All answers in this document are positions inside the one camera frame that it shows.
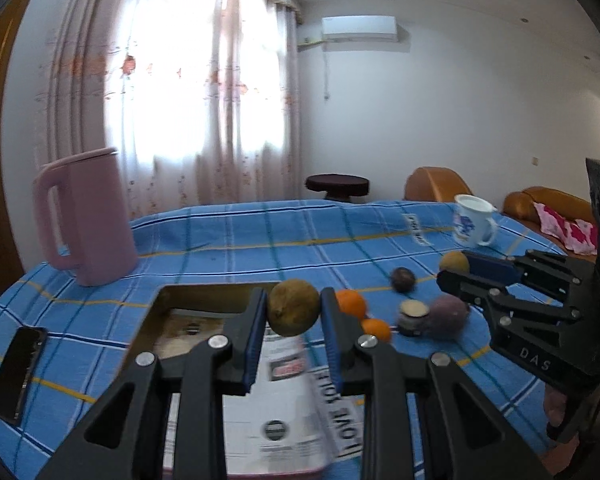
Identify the brown-green round fruit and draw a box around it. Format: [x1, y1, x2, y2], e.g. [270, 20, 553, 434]
[266, 279, 321, 337]

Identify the pink patterned cloth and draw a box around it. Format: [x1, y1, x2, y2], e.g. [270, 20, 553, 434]
[533, 202, 600, 257]

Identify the wooden door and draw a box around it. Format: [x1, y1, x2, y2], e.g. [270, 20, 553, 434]
[0, 0, 37, 311]

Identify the purple beetroot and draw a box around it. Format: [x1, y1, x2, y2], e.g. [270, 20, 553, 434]
[426, 295, 469, 342]

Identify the blue plaid tablecloth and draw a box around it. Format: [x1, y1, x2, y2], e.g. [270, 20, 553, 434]
[0, 199, 570, 480]

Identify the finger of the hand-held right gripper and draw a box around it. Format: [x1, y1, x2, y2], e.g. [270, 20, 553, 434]
[436, 269, 582, 343]
[464, 249, 597, 295]

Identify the brown leather sofa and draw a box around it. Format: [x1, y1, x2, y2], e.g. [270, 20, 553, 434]
[502, 186, 597, 242]

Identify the sheer floral curtain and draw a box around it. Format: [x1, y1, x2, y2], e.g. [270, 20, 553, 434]
[35, 0, 303, 222]

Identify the metal tin tray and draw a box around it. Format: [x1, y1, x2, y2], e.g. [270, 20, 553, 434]
[127, 281, 333, 478]

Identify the pink electric kettle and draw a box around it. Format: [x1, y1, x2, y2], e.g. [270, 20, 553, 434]
[32, 146, 140, 287]

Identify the small yellow-brown round fruit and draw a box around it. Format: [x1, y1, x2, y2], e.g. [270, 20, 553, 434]
[439, 251, 470, 276]

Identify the white cup with blue print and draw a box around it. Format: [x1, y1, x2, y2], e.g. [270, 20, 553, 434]
[452, 194, 499, 248]

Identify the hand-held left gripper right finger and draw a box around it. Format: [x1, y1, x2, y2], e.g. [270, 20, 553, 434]
[320, 287, 552, 480]

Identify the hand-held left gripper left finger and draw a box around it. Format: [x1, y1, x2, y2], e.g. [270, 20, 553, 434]
[35, 287, 268, 480]

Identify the white wall air conditioner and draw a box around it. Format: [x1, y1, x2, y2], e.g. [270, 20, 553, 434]
[321, 16, 397, 43]

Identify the dark round stool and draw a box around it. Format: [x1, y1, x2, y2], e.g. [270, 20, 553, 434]
[305, 174, 370, 202]

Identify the orange mandarin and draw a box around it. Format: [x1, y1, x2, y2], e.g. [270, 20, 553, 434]
[361, 318, 393, 345]
[336, 289, 368, 322]

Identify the dark purple passion fruit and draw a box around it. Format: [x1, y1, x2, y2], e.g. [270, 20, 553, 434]
[390, 267, 417, 293]

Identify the brown leather armchair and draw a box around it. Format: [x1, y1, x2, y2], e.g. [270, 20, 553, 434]
[404, 166, 474, 204]

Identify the newspaper tray lining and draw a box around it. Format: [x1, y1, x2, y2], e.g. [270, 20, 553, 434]
[162, 329, 332, 472]

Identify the person's right hand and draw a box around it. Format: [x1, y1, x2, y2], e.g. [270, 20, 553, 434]
[544, 386, 576, 428]

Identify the black smartphone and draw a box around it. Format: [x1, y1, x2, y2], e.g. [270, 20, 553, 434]
[0, 326, 48, 426]

